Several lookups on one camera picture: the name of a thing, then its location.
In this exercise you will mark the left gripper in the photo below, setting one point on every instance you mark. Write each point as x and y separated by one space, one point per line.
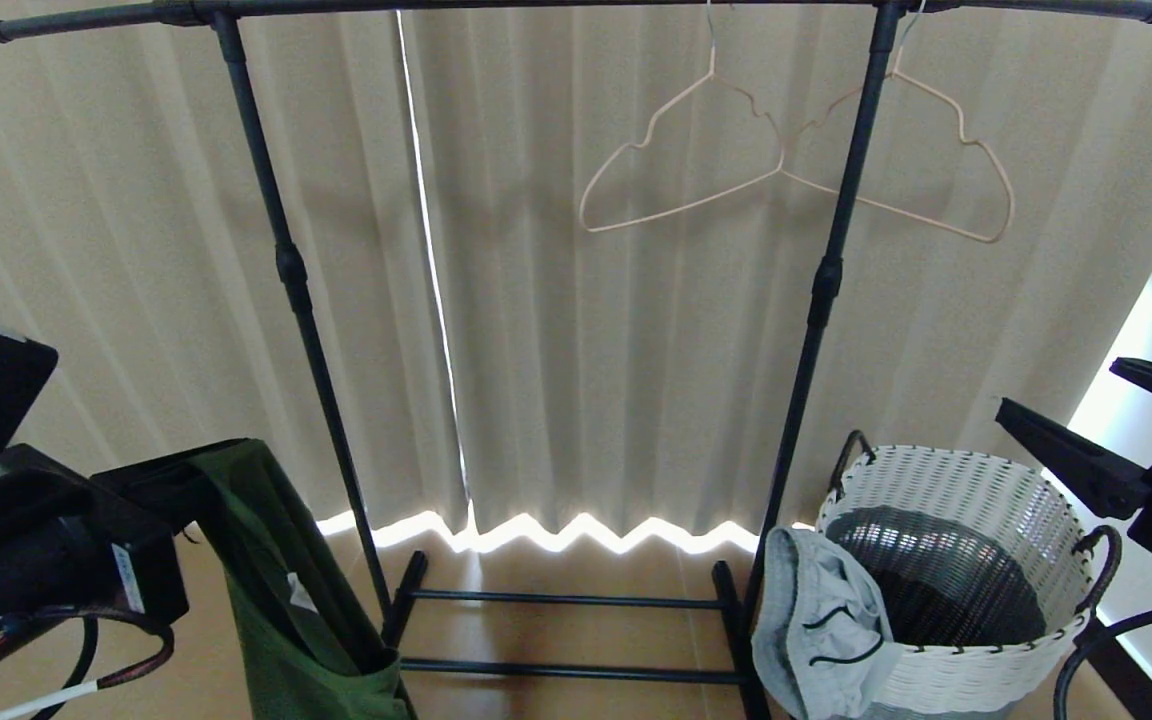
56 550

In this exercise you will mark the green sleeveless shirt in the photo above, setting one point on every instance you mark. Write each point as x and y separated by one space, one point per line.
276 640

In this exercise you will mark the pale grey shorts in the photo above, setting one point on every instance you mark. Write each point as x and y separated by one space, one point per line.
806 590

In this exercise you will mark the white laundry basket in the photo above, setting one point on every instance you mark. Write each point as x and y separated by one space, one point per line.
946 470

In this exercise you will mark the black clothes rack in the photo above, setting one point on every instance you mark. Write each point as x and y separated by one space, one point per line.
291 270

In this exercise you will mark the beige curtain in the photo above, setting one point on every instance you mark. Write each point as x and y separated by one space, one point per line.
586 350

